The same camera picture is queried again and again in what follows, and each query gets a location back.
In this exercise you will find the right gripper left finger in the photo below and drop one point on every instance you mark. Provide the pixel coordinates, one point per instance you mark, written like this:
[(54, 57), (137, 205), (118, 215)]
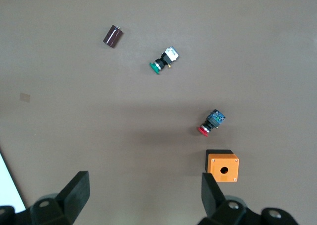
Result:
[(71, 200)]

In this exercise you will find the green push button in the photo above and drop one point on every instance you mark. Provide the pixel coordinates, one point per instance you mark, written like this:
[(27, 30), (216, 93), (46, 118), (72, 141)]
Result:
[(163, 60)]

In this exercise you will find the white paper sheet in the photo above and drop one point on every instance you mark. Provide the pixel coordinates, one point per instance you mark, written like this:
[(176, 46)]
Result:
[(7, 185)]

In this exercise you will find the orange button enclosure box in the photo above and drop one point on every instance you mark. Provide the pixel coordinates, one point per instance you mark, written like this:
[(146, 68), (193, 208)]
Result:
[(218, 160)]

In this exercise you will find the dark brown capacitor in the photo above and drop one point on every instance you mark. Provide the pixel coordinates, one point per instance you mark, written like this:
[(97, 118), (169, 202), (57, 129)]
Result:
[(113, 36)]

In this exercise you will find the red push button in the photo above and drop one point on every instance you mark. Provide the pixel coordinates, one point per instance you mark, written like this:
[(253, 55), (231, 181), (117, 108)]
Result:
[(213, 122)]

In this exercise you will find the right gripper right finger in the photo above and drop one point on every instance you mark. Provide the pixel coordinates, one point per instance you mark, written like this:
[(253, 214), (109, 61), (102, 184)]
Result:
[(213, 202)]

